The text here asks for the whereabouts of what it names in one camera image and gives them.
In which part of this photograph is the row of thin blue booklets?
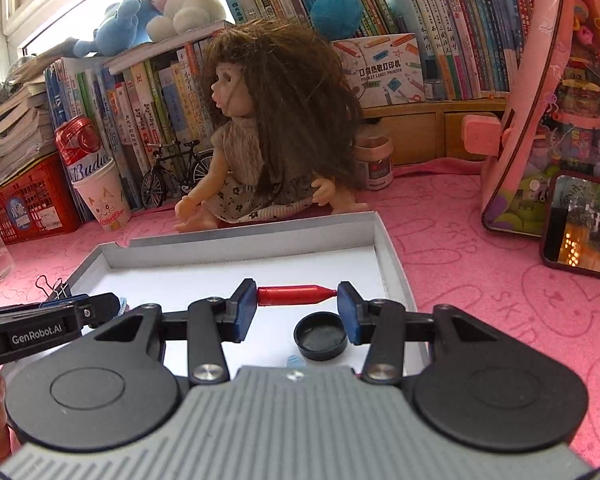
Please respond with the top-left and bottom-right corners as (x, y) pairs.
(42, 57), (111, 221)

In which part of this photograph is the row of blue spine books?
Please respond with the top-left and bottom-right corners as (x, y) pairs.
(385, 0), (536, 104)

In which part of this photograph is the pink triangular toy house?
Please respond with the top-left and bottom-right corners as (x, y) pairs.
(461, 0), (600, 236)

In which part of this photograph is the red plastic basket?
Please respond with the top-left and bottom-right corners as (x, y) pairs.
(0, 152), (81, 246)

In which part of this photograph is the deep black round lid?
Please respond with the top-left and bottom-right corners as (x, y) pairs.
(293, 312), (349, 361)

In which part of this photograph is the white cat print paper cup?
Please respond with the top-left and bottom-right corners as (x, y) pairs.
(72, 157), (133, 232)

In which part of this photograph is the wooden drawer unit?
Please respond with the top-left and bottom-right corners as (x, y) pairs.
(362, 102), (514, 166)

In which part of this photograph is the black smartphone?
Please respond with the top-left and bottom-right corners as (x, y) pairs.
(539, 170), (600, 281)

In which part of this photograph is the row of leaning books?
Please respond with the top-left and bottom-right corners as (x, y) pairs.
(217, 0), (401, 41)

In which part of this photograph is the label printer cardboard box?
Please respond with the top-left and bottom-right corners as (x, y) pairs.
(330, 32), (426, 109)

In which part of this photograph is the pink bunny print blanket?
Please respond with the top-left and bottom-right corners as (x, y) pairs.
(0, 157), (600, 467)

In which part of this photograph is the red beer can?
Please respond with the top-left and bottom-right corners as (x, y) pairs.
(55, 115), (104, 181)

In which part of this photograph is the row of colourful upright books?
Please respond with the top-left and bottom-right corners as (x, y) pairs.
(80, 35), (231, 211)

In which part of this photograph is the blue plush toy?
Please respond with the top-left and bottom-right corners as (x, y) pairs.
(72, 0), (164, 59)

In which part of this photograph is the long red crayon-shaped piece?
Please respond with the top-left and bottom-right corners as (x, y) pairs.
(257, 284), (339, 307)

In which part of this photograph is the stack of worn books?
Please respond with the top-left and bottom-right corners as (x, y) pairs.
(0, 80), (56, 186)

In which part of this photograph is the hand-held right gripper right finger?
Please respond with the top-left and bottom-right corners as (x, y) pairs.
(336, 281), (522, 386)

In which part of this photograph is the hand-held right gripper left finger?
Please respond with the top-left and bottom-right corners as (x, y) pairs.
(79, 278), (257, 386)

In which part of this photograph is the round blue plush ball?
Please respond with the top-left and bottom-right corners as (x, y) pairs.
(310, 0), (364, 41)

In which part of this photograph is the brown curly hair doll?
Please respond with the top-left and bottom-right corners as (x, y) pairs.
(174, 19), (370, 234)

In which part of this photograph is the black binder clip with loops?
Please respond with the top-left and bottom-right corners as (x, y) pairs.
(35, 274), (72, 305)

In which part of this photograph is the grey cardboard box tray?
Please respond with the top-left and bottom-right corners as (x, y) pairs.
(55, 211), (433, 379)

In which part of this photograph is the small glass jar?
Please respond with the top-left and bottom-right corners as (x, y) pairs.
(354, 132), (395, 191)

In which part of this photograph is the black miniature bicycle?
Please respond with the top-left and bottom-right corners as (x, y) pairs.
(140, 140), (216, 210)

